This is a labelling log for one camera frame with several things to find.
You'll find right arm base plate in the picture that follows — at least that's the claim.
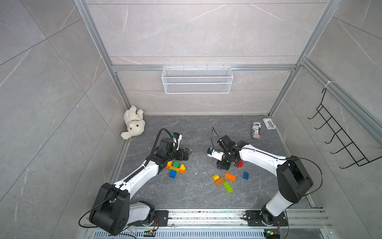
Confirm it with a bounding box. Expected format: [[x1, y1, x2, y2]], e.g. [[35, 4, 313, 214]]
[[243, 210, 288, 227]]

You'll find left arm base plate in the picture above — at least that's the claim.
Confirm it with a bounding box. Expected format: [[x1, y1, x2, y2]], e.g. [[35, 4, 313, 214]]
[[146, 210, 169, 227]]

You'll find light green lego plate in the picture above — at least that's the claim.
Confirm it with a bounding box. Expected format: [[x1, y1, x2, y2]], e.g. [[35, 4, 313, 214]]
[[223, 181, 233, 193]]

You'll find dark green lego brick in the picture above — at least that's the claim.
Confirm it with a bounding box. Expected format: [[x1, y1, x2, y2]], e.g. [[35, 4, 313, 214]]
[[173, 161, 180, 168]]

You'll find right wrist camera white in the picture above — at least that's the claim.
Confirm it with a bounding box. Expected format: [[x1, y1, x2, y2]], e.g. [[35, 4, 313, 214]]
[[207, 147, 224, 161]]

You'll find brown lego plate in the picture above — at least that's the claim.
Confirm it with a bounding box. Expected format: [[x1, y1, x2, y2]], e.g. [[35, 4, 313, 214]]
[[214, 177, 225, 187]]

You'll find black wire hook rack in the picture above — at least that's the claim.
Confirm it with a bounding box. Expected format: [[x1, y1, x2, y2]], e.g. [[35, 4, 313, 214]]
[[308, 88, 382, 169]]

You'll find lime green lego plate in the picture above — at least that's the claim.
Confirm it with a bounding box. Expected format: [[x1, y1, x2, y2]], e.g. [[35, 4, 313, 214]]
[[169, 167, 180, 172]]

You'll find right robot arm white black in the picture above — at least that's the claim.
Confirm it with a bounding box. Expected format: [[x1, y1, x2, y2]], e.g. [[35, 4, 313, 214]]
[[207, 135, 313, 226]]

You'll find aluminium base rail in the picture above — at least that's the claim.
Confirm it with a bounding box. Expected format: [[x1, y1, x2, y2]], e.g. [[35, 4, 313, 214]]
[[80, 208, 335, 239]]

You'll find white wire mesh basket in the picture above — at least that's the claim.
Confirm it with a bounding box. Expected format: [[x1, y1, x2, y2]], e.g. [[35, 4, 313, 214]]
[[161, 66, 233, 94]]

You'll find red lego brick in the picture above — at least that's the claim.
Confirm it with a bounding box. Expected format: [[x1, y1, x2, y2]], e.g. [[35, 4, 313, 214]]
[[234, 160, 243, 168]]

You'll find small blue lego brick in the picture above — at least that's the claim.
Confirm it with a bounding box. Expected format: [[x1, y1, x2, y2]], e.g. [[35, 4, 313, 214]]
[[243, 172, 249, 180]]

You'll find orange 2x4 lego plate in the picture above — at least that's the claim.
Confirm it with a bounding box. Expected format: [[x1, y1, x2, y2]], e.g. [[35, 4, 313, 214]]
[[166, 164, 186, 173]]

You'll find small white box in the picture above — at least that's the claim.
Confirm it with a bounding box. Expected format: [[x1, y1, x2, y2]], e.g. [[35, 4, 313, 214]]
[[263, 118, 276, 130]]

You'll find white teddy bear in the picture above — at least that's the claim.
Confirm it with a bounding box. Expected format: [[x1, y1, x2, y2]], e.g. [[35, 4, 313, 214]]
[[120, 106, 146, 140]]

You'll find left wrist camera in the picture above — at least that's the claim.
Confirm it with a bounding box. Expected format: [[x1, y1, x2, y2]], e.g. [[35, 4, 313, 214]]
[[172, 132, 183, 150]]

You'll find flag pattern can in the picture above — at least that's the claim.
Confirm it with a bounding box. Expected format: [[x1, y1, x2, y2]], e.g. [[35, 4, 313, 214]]
[[251, 122, 262, 139]]

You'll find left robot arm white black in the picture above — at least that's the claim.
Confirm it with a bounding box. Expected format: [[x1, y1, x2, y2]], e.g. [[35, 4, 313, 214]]
[[86, 128, 190, 236]]

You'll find blue lego block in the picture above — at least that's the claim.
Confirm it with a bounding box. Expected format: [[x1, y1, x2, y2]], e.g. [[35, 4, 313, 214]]
[[169, 170, 177, 179]]

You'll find orange lego plate right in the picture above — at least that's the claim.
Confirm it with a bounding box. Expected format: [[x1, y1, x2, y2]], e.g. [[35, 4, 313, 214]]
[[224, 172, 236, 181]]

